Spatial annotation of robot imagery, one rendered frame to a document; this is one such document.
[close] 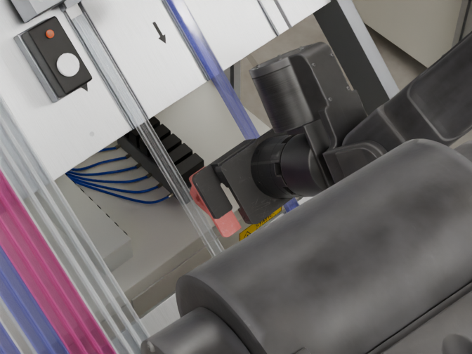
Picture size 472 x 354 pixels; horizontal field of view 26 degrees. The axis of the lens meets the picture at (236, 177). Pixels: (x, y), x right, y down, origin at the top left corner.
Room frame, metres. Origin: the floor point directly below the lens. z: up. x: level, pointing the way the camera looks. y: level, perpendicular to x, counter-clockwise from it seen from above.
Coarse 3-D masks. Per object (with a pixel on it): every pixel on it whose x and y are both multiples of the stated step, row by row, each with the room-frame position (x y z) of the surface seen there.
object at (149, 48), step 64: (0, 0) 0.81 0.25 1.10; (128, 0) 0.86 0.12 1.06; (192, 0) 0.88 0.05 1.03; (256, 0) 0.91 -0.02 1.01; (320, 0) 0.94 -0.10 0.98; (0, 64) 0.75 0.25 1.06; (128, 64) 0.80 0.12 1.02; (192, 64) 0.82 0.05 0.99; (64, 128) 0.72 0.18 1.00; (128, 128) 0.74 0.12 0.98
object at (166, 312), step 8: (296, 200) 0.74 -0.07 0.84; (304, 200) 0.73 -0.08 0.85; (264, 224) 0.70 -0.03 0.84; (168, 296) 0.60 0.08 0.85; (160, 304) 0.59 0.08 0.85; (168, 304) 0.59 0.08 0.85; (176, 304) 0.59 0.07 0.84; (152, 312) 0.58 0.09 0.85; (160, 312) 0.58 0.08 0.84; (168, 312) 0.58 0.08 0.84; (176, 312) 0.59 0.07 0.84; (144, 320) 0.57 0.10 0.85; (152, 320) 0.57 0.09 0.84; (160, 320) 0.57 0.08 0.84; (168, 320) 0.58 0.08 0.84; (152, 328) 0.57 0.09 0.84; (160, 328) 0.57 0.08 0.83
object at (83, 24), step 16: (80, 16) 0.81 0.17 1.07; (80, 32) 0.80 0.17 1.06; (96, 32) 0.81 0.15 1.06; (96, 48) 0.79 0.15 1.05; (112, 64) 0.78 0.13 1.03; (112, 80) 0.77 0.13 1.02; (128, 96) 0.76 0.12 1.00; (128, 112) 0.75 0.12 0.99; (144, 128) 0.74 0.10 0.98; (160, 144) 0.73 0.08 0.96; (160, 160) 0.71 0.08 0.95; (176, 176) 0.70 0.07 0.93; (176, 192) 0.69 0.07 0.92; (192, 208) 0.68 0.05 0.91; (192, 224) 0.67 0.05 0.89; (208, 224) 0.67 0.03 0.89; (208, 240) 0.65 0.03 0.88
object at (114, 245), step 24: (120, 144) 1.01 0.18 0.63; (144, 144) 0.96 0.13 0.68; (168, 144) 0.96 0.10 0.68; (144, 168) 0.96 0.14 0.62; (192, 168) 0.92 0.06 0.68; (72, 192) 0.88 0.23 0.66; (96, 216) 0.84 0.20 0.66; (96, 240) 0.80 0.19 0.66; (120, 240) 0.80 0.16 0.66; (120, 264) 0.79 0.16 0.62
